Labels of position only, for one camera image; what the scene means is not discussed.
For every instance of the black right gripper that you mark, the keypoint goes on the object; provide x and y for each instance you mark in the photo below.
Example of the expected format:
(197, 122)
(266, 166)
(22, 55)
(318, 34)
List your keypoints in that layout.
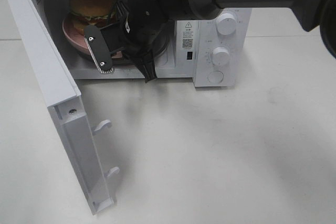
(139, 23)

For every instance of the burger with lettuce and cheese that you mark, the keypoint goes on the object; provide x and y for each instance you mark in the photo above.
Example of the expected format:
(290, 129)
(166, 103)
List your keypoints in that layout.
(90, 9)

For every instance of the pink round plate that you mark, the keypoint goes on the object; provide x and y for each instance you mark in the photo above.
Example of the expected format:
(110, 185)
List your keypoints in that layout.
(73, 27)

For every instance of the white microwave door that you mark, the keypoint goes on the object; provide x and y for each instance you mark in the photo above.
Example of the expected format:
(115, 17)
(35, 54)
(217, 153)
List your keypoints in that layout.
(63, 101)

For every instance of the round white door button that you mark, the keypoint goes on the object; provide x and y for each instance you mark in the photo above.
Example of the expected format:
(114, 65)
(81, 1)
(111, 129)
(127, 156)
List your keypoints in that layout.
(215, 77)

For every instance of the white microwave oven body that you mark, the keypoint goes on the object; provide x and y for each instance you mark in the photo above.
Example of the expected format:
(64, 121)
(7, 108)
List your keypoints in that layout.
(206, 51)

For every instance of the lower white round knob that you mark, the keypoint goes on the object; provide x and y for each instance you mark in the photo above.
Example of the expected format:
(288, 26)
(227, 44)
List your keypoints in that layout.
(220, 56)

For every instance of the white round knob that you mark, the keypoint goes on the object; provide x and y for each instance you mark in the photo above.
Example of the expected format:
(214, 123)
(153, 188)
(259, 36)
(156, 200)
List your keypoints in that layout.
(226, 23)
(220, 56)

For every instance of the upper white round knob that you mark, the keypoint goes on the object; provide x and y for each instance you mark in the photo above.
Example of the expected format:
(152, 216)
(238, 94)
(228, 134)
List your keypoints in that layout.
(226, 23)

